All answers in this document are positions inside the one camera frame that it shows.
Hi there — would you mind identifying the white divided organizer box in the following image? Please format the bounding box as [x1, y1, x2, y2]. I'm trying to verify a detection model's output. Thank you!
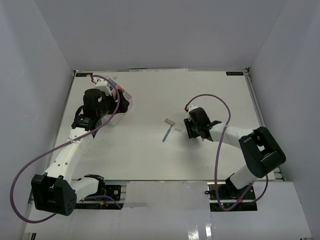
[105, 76, 133, 127]

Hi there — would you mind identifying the orange cap black highlighter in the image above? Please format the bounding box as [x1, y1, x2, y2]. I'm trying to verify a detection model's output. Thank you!
[117, 85, 125, 92]

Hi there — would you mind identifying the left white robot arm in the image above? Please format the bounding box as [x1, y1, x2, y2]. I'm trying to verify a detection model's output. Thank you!
[31, 75, 132, 216]

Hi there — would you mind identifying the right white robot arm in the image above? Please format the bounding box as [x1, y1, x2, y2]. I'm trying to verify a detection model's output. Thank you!
[184, 104, 286, 200]

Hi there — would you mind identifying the grey rectangular eraser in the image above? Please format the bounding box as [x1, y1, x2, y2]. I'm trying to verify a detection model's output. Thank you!
[165, 118, 175, 126]

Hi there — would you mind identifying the light blue pen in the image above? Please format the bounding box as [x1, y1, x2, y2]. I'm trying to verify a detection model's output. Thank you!
[162, 125, 172, 143]

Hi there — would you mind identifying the left black corner label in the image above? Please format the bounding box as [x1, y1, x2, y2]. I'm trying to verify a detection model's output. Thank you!
[75, 72, 93, 78]

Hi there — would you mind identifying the black corner label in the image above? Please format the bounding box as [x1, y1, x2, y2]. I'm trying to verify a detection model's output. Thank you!
[226, 71, 244, 76]
[75, 72, 93, 78]

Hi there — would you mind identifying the right black corner label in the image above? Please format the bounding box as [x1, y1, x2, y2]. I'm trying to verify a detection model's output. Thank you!
[226, 71, 244, 76]

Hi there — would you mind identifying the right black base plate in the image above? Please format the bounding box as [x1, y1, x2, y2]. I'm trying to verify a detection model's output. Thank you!
[204, 183, 258, 213]

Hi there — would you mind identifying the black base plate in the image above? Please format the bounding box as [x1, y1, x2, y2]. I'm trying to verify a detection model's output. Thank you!
[204, 183, 258, 213]
[84, 184, 122, 201]

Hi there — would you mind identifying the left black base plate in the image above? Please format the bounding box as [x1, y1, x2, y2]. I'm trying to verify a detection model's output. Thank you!
[84, 184, 122, 201]

